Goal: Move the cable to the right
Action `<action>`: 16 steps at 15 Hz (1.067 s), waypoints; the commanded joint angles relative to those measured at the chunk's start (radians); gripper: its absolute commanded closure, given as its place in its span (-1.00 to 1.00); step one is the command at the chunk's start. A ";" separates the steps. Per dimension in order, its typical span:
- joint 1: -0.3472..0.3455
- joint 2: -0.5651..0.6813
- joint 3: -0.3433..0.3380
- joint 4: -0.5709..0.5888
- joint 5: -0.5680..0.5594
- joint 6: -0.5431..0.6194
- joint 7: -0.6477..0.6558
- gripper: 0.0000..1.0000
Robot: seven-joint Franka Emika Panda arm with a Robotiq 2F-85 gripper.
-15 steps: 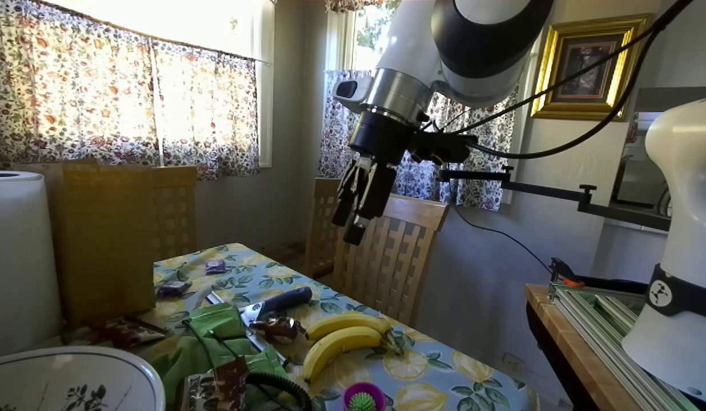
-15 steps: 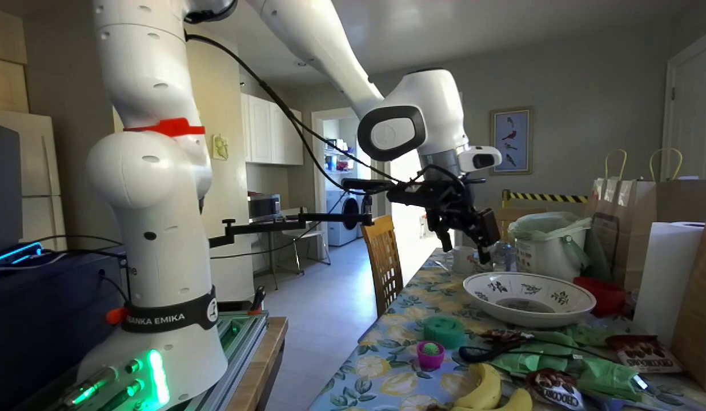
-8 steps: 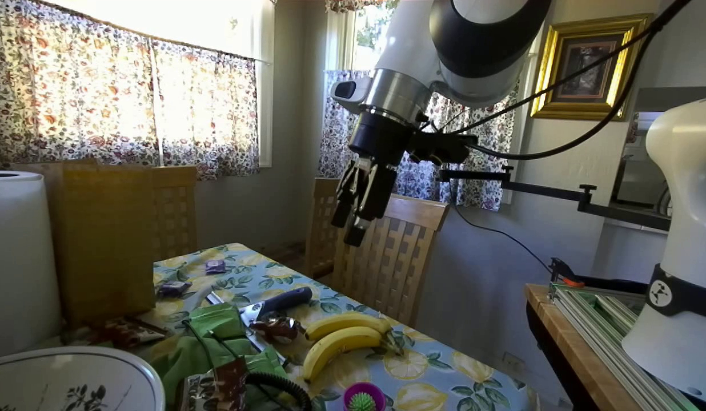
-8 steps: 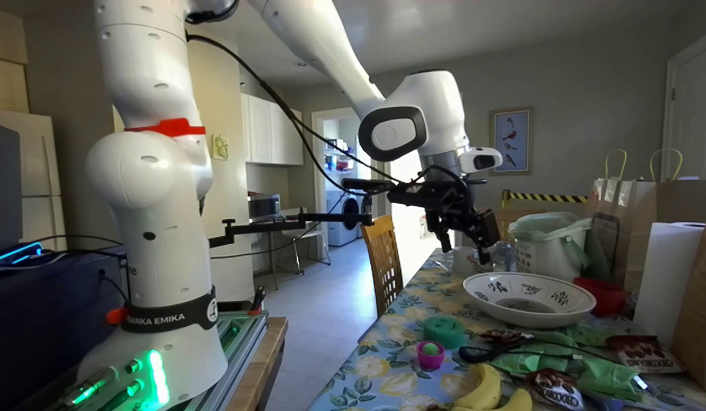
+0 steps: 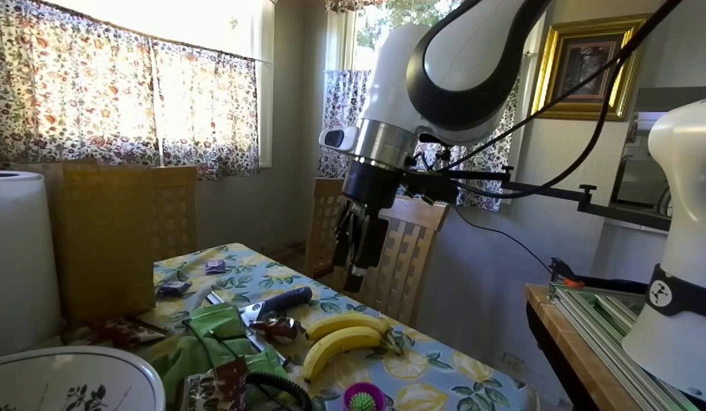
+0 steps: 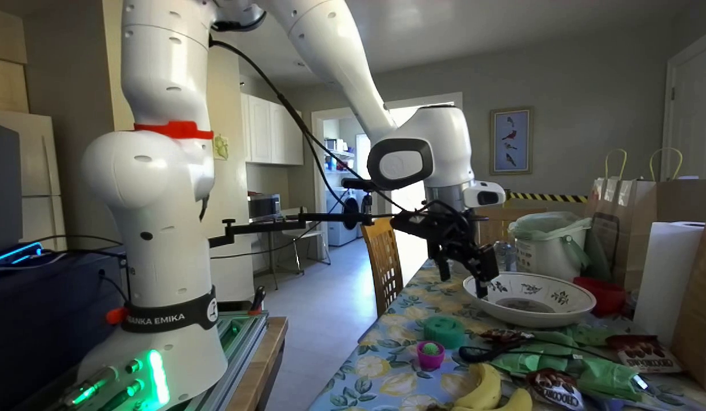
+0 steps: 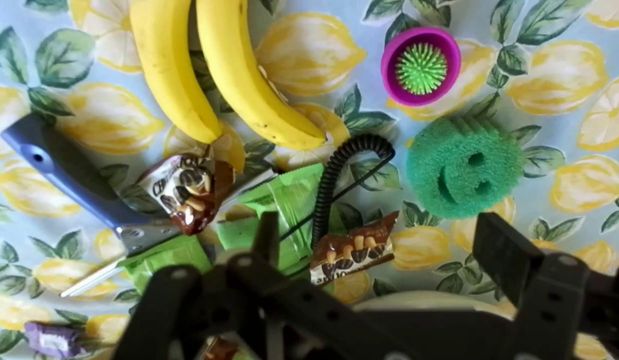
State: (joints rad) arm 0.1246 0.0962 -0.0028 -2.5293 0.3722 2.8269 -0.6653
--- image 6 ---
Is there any red object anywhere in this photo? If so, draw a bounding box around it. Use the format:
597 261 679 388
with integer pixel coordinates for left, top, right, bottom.
571 275 629 317

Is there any dark blue box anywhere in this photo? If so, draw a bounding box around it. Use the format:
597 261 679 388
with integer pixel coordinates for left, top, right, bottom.
0 242 129 411

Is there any framed bird picture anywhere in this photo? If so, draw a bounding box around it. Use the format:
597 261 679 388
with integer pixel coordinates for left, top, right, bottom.
487 105 534 179

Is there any brown snack wrapper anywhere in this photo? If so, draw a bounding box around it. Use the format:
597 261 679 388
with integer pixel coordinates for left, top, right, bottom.
457 326 536 365
528 369 586 411
605 333 683 378

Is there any dark monitor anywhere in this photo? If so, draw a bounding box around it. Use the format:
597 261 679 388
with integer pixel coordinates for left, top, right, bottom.
0 119 25 261

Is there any yellow banana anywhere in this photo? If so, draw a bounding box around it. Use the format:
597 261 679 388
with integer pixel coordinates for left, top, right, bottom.
450 361 505 411
495 386 534 411

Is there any wooden lattice chair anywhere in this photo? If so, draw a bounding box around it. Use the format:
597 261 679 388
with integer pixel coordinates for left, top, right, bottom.
360 216 406 317

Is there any white washing machine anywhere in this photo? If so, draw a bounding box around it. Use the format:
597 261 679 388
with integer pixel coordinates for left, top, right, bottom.
323 186 376 250

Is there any paper bag with handles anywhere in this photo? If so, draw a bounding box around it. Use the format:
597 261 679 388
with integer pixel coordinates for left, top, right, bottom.
646 146 706 224
590 146 657 276

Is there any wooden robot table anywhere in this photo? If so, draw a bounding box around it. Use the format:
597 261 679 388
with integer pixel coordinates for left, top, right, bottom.
212 316 289 411

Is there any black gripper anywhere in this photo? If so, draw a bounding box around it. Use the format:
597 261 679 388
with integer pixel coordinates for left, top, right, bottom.
422 200 503 301

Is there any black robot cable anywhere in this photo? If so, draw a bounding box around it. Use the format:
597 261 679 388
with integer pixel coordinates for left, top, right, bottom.
208 19 416 219

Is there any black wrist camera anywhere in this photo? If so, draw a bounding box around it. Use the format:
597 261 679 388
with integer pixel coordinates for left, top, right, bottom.
389 207 439 241

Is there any metal mounting plate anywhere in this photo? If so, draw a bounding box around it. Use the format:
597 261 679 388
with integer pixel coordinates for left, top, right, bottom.
57 310 270 411

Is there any green plastic bag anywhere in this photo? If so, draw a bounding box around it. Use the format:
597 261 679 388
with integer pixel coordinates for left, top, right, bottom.
571 352 643 403
491 325 622 378

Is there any white patterned bowl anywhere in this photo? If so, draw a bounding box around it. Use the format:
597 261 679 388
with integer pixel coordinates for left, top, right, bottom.
462 269 599 332

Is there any black camera boom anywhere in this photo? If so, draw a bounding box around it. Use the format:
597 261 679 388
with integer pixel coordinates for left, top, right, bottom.
208 209 400 250

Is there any black stereo camera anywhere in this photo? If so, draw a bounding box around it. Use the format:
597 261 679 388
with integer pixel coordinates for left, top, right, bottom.
338 176 379 195

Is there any black yellow hazard tape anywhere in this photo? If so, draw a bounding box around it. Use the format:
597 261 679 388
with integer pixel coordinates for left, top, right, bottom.
505 191 590 207

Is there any white wall cabinet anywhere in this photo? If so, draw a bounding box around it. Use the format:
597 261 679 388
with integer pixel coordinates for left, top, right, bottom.
239 91 305 168

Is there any white door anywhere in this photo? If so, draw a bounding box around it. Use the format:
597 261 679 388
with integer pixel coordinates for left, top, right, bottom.
659 31 706 186

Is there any metal pot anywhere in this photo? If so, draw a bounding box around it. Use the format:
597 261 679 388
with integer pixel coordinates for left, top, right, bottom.
247 192 282 224

